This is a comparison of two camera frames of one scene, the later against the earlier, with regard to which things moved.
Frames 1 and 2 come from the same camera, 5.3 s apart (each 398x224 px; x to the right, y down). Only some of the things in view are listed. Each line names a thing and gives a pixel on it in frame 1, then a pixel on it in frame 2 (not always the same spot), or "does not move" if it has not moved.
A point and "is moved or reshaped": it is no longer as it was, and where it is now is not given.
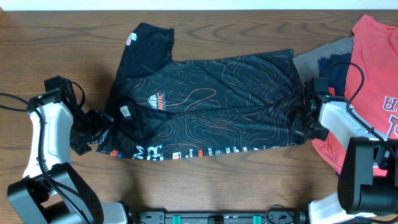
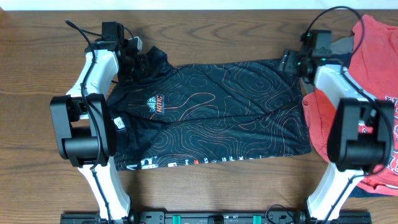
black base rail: x=295 y=217 does not move
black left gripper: x=103 y=122 -> x=143 y=71
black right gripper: x=321 y=135 -> x=286 y=60
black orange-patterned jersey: x=171 y=106 is moved or reshaped
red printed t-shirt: x=371 y=94 does not move
